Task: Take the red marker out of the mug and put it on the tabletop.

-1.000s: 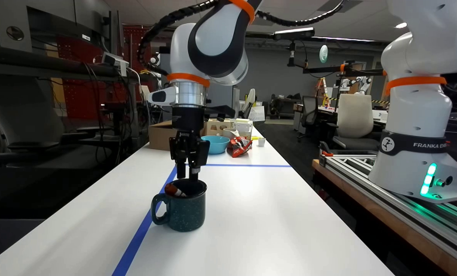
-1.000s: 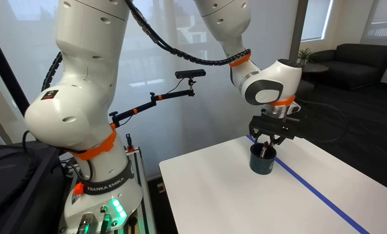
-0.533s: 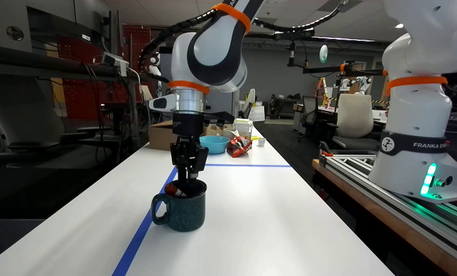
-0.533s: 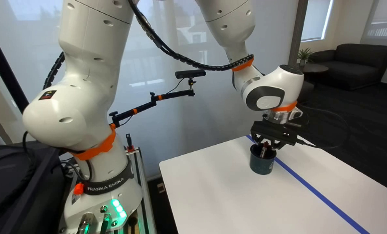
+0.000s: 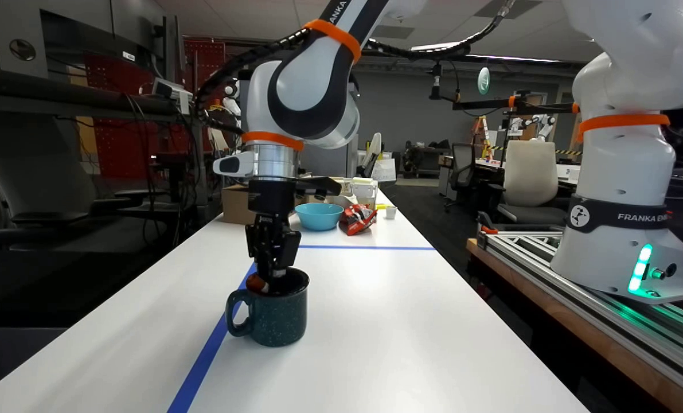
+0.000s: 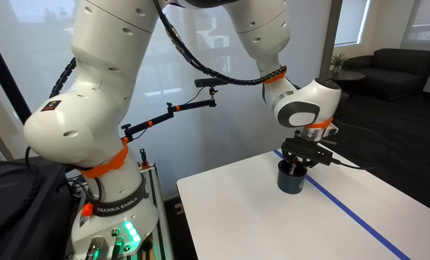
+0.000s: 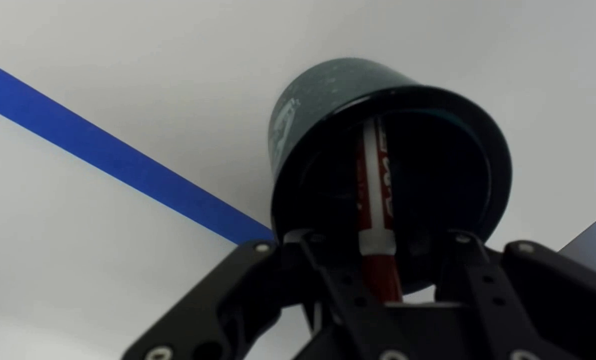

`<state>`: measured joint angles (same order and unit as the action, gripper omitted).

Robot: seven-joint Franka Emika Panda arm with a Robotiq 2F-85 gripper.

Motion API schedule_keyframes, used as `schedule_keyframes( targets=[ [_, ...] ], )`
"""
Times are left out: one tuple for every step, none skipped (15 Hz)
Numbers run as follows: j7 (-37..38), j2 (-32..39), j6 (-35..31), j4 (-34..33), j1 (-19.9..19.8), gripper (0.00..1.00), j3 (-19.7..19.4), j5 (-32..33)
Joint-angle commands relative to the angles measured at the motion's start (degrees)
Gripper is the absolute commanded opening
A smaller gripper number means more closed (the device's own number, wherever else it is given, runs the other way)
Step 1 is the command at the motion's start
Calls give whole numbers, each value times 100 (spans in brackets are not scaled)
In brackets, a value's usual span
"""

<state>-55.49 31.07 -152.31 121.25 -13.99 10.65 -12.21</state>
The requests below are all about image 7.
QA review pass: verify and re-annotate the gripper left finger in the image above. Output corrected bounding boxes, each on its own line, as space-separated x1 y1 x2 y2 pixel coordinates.
122 229 398 360

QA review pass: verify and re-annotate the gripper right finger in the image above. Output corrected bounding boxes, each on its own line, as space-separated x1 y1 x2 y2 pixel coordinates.
435 230 596 360

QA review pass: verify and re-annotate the red marker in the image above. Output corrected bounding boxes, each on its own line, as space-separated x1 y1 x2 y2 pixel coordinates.
355 117 403 303

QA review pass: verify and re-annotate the dark green mug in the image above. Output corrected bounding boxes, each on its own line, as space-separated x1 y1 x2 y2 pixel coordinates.
268 57 512 295

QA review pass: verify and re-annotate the blue tape strip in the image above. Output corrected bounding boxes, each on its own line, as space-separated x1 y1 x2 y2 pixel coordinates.
0 55 274 246

